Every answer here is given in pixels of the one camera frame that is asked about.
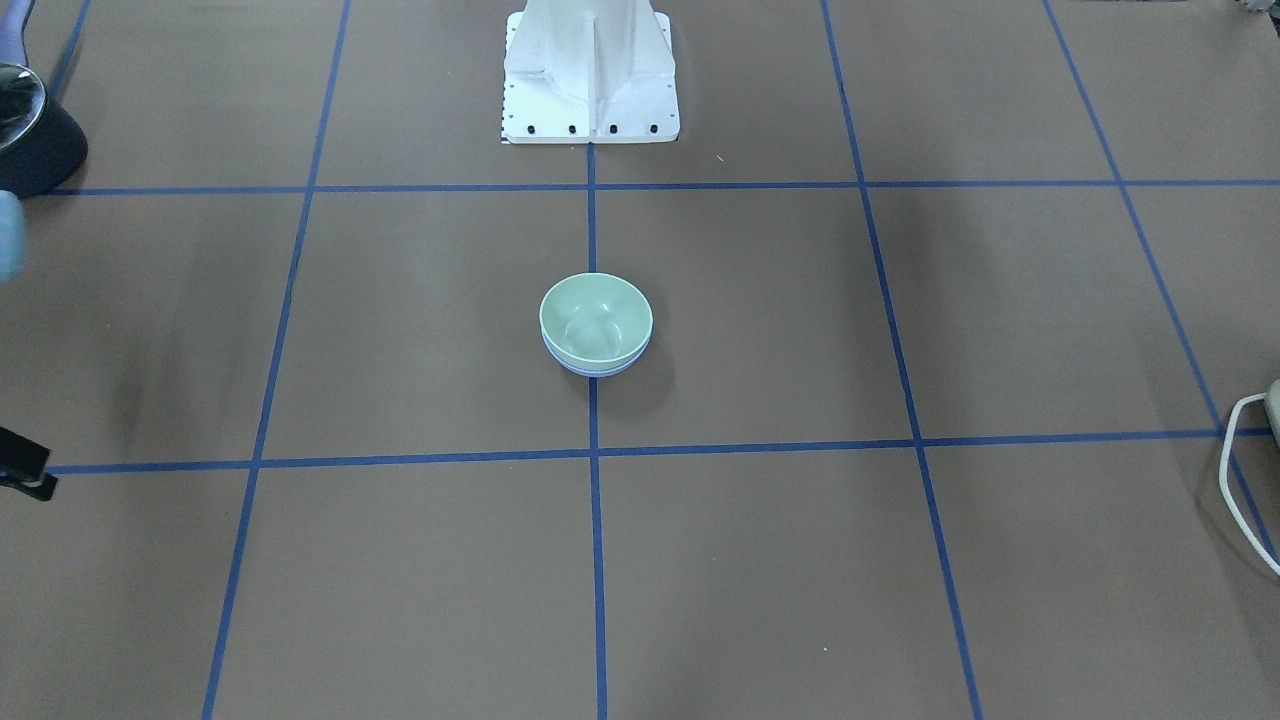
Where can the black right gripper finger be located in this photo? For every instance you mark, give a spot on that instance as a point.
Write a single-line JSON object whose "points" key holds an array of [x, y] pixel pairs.
{"points": [[24, 466]]}

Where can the blue bowl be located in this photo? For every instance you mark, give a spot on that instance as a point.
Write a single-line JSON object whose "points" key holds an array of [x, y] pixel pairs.
{"points": [[593, 368]]}

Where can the green bowl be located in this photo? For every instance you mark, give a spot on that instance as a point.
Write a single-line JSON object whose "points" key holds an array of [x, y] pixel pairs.
{"points": [[598, 316]]}

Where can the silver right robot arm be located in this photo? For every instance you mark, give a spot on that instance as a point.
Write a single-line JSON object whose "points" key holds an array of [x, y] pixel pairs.
{"points": [[13, 242]]}

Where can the blue saucepan with lid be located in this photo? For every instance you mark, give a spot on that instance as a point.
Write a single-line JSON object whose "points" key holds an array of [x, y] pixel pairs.
{"points": [[42, 145]]}

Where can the white camera stand base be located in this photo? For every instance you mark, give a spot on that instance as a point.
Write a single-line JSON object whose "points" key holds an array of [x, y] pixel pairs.
{"points": [[589, 72]]}

